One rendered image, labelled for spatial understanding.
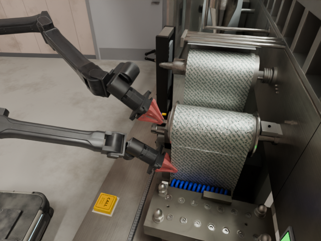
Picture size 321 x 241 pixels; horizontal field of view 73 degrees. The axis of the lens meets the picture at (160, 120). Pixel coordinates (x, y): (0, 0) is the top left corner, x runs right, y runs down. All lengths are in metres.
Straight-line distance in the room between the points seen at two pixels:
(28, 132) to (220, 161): 0.60
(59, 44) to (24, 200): 1.37
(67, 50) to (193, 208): 0.69
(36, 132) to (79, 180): 1.53
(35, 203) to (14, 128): 1.23
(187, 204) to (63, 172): 1.73
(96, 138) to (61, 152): 1.84
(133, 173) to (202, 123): 0.49
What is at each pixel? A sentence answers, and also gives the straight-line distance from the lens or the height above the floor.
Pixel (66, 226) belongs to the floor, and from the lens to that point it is 2.04.
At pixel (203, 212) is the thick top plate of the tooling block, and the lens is 0.79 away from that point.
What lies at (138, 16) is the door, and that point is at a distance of 4.05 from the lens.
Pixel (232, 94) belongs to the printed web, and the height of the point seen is 1.28.
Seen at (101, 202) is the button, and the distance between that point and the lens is 0.95.
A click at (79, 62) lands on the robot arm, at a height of 1.42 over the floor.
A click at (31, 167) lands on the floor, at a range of 2.55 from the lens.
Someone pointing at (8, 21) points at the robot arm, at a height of 1.48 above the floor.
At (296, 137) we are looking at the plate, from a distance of 0.64.
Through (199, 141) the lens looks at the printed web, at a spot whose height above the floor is 1.24.
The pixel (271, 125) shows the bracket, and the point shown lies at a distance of 0.74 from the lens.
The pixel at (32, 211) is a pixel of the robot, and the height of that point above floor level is 0.24.
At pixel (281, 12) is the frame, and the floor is 1.51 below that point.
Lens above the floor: 1.72
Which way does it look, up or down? 39 degrees down
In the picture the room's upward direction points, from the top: straight up
